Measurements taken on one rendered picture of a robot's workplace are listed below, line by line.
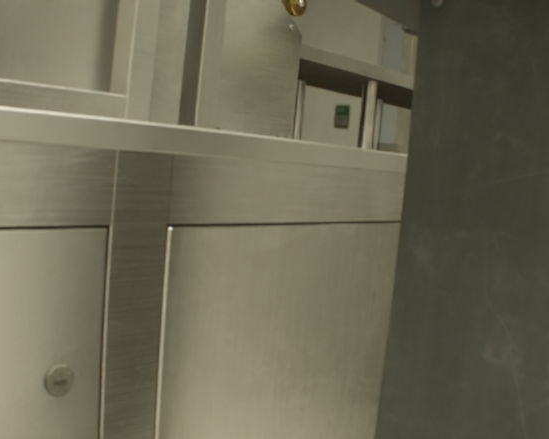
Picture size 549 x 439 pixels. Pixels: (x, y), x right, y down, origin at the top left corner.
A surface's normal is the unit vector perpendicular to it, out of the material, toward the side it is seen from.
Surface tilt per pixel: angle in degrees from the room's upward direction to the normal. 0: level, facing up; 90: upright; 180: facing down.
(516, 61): 90
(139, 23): 90
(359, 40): 90
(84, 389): 90
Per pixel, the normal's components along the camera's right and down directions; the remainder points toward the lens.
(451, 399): -0.56, 0.02
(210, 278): 0.76, 0.12
